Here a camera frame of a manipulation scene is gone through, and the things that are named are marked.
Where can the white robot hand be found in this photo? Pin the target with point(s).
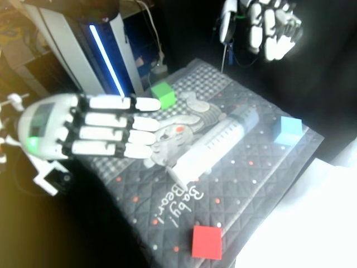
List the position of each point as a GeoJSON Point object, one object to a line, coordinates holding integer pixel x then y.
{"type": "Point", "coordinates": [44, 123]}
{"type": "Point", "coordinates": [272, 25]}

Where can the large clear plastic syringe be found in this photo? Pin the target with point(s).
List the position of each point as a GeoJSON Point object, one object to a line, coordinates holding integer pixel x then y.
{"type": "Point", "coordinates": [223, 134]}

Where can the brown cardboard box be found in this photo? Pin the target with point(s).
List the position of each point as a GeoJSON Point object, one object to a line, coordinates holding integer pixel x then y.
{"type": "Point", "coordinates": [25, 56]}

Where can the white column with blue light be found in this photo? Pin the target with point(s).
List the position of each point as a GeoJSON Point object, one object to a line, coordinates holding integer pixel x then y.
{"type": "Point", "coordinates": [69, 56]}

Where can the blue block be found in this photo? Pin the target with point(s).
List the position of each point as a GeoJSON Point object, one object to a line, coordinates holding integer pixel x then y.
{"type": "Point", "coordinates": [288, 131]}

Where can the white power strip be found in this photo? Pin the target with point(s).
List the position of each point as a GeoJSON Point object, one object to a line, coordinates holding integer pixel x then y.
{"type": "Point", "coordinates": [160, 68]}

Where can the green block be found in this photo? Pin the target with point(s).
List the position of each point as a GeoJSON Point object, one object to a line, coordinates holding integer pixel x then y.
{"type": "Point", "coordinates": [164, 95]}

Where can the grey quilt with printed bear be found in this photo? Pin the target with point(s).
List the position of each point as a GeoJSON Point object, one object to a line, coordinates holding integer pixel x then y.
{"type": "Point", "coordinates": [223, 195]}

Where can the red block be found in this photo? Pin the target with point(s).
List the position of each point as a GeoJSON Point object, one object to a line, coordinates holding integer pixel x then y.
{"type": "Point", "coordinates": [207, 242]}

